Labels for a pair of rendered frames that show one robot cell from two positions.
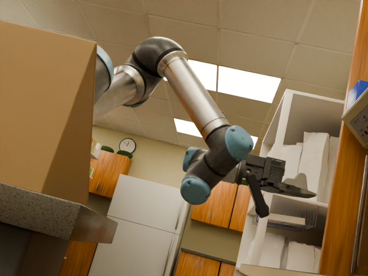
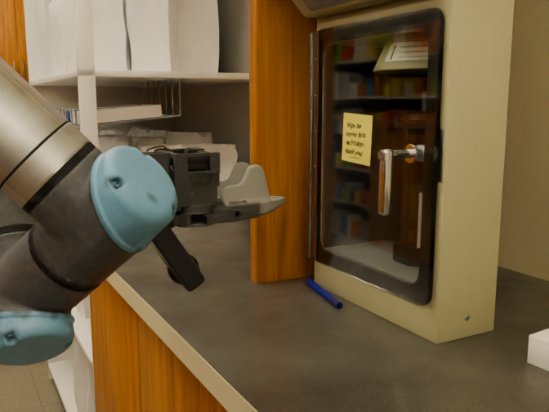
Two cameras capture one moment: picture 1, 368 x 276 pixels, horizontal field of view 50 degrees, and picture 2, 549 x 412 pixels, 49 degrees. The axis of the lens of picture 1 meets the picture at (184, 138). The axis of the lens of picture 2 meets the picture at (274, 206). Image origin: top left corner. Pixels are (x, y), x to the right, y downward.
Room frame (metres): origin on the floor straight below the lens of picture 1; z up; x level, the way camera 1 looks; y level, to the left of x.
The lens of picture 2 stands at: (0.43, 0.07, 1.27)
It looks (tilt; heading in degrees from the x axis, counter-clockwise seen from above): 10 degrees down; 324
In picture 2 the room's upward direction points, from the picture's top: straight up
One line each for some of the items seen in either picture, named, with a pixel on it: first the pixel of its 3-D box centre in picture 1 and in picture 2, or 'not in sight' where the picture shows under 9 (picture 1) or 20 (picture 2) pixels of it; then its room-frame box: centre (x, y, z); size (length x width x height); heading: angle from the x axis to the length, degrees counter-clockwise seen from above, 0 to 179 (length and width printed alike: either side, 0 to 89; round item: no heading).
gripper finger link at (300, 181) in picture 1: (301, 183); (255, 189); (1.01, -0.33, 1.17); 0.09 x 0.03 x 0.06; 82
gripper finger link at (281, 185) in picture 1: (282, 187); (221, 212); (1.01, -0.29, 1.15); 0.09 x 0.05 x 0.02; 82
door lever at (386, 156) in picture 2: not in sight; (395, 179); (1.00, -0.55, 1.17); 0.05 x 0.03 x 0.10; 82
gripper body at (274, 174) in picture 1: (261, 173); (163, 190); (1.04, -0.23, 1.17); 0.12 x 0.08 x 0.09; 82
